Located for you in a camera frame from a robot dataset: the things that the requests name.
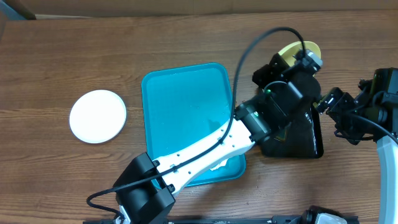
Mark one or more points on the black rectangular tray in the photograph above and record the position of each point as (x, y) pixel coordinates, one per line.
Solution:
(301, 143)

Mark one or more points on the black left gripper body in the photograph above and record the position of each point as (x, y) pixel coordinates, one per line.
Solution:
(270, 76)

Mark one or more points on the white soap smear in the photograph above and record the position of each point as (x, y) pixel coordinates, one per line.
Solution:
(220, 165)

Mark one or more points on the light green plate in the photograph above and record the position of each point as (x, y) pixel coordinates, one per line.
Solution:
(289, 52)

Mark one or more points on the white plate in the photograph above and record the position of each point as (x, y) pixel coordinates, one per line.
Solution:
(98, 116)

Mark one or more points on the teal plastic tray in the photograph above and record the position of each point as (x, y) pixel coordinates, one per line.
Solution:
(186, 111)

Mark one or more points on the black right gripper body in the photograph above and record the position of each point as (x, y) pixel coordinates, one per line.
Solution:
(337, 101)

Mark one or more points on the green yellow sponge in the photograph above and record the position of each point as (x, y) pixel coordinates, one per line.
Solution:
(281, 136)

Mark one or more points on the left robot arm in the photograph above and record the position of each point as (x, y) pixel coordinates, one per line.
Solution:
(147, 188)

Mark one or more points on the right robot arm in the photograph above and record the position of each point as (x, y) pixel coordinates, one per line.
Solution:
(371, 116)

